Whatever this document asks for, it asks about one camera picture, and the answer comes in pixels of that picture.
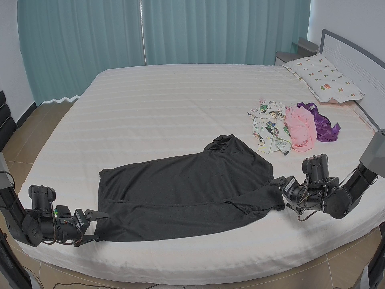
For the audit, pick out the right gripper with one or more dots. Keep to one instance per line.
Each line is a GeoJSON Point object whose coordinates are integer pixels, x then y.
{"type": "Point", "coordinates": [297, 196]}

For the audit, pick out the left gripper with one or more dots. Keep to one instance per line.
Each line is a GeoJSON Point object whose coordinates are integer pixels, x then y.
{"type": "Point", "coordinates": [70, 230]}

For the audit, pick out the black T-shirt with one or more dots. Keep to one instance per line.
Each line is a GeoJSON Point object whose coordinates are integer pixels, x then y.
{"type": "Point", "coordinates": [180, 191]}

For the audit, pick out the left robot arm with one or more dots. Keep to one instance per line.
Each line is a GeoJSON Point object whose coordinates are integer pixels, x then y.
{"type": "Point", "coordinates": [33, 230]}

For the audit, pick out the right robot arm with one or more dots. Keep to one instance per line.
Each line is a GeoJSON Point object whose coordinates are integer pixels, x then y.
{"type": "Point", "coordinates": [343, 200]}

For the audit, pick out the bed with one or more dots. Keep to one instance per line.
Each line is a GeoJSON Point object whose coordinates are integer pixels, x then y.
{"type": "Point", "coordinates": [168, 107]}

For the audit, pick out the white printed garment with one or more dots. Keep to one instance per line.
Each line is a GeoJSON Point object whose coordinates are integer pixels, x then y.
{"type": "Point", "coordinates": [267, 131]}

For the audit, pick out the pink garment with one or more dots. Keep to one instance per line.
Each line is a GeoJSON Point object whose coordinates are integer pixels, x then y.
{"type": "Point", "coordinates": [300, 131]}

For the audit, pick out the purple garment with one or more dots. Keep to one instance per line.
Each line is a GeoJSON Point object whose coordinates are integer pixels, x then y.
{"type": "Point", "coordinates": [324, 128]}

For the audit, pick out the white printed pillow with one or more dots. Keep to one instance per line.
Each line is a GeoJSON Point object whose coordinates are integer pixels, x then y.
{"type": "Point", "coordinates": [324, 77]}

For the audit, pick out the grey bedside table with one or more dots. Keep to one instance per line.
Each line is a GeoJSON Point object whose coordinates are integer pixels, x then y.
{"type": "Point", "coordinates": [285, 57]}

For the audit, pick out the blue-green curtain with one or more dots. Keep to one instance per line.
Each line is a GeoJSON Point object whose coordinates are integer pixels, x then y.
{"type": "Point", "coordinates": [222, 20]}
{"type": "Point", "coordinates": [81, 38]}

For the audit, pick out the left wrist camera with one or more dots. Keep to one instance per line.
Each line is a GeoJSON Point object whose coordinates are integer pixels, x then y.
{"type": "Point", "coordinates": [63, 212]}

